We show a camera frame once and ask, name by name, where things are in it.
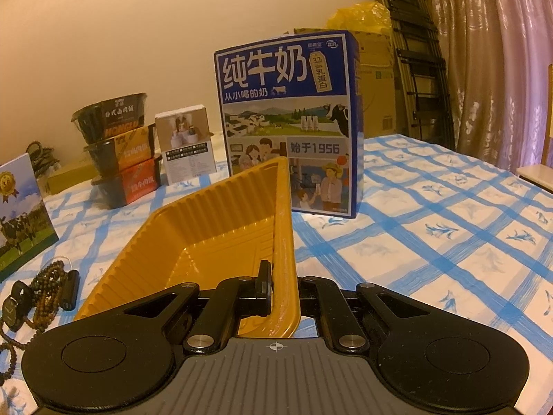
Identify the brown cardboard box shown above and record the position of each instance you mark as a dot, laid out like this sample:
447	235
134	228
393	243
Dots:
376	82

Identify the wooden furniture piece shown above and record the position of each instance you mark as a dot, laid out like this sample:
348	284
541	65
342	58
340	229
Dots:
540	173

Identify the black bowl with yellow label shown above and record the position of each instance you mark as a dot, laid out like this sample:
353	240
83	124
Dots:
125	149

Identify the black folding ladder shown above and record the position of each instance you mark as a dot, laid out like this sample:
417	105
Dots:
417	52

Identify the blue checked tablecloth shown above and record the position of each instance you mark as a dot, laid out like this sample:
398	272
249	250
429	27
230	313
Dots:
432	233

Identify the white milk box with cow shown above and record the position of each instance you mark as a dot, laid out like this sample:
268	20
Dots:
21	216

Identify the small white printed box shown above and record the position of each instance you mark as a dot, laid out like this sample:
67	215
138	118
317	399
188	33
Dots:
185	147

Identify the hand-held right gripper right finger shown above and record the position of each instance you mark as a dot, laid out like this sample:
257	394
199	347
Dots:
312	289

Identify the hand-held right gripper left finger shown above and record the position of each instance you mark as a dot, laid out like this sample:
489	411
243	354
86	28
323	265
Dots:
265	287

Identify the pink patterned curtain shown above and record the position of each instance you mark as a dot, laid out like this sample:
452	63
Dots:
488	52

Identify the yellow plastic bag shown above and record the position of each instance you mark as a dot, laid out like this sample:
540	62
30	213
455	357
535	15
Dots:
360	15

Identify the blue milk carton box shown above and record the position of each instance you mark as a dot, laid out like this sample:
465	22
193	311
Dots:
285	129

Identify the yellow plastic tray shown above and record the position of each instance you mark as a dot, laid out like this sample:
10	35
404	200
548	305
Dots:
207	224

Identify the flat yellowish box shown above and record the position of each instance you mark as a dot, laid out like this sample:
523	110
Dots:
69	179

